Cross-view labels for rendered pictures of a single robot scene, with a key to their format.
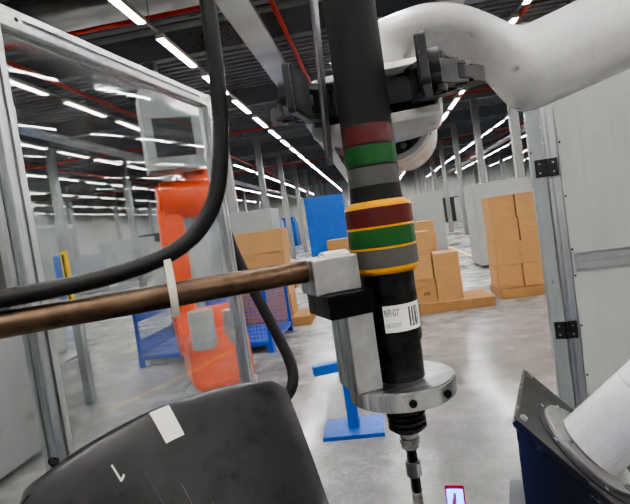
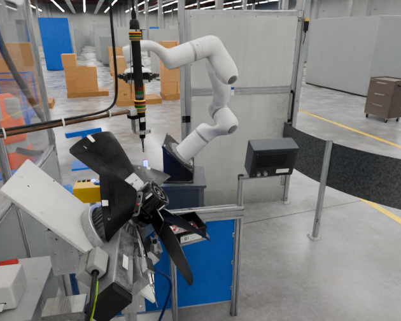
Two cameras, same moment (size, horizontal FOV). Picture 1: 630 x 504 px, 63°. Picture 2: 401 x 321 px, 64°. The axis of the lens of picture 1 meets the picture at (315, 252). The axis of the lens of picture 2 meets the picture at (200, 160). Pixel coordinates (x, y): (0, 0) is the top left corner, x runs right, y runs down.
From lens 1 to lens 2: 0.93 m
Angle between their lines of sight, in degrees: 31
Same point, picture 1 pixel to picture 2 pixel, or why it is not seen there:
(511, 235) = not seen: hidden behind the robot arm
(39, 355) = not seen: outside the picture
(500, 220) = not seen: hidden behind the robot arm
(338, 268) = (133, 111)
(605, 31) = (186, 56)
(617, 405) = (189, 141)
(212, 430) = (100, 140)
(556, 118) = (190, 30)
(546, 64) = (173, 62)
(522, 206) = not seen: hidden behind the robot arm
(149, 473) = (91, 147)
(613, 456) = (187, 155)
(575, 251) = (192, 88)
